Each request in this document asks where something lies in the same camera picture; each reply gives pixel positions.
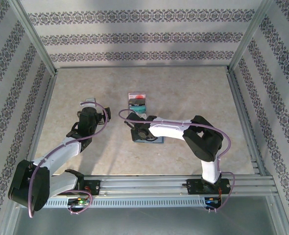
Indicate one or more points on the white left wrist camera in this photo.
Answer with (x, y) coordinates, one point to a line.
(88, 101)

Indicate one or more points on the aluminium mounting rail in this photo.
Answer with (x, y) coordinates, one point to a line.
(144, 186)

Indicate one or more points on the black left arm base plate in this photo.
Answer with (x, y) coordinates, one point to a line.
(95, 187)

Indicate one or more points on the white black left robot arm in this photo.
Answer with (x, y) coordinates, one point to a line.
(58, 151)

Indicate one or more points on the clear acrylic card box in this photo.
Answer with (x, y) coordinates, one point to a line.
(137, 104)

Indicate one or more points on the aluminium back rail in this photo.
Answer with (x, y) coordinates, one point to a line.
(144, 66)

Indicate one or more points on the aluminium frame post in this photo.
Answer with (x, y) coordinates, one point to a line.
(249, 36)
(34, 36)

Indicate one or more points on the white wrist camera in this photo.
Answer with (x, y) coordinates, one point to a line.
(129, 124)
(88, 101)

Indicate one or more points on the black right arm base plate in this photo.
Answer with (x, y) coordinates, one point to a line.
(194, 187)

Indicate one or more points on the white card red circle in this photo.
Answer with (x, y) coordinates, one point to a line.
(139, 96)

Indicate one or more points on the aluminium side rail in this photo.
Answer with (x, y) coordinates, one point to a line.
(45, 105)
(240, 102)

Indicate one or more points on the black card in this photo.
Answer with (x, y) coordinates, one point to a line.
(134, 101)

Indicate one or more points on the teal card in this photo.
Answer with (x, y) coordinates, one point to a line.
(138, 108)

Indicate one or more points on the blue card holder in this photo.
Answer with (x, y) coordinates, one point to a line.
(160, 140)

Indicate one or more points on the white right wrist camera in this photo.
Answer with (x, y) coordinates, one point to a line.
(129, 124)

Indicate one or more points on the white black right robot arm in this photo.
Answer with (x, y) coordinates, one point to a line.
(203, 139)

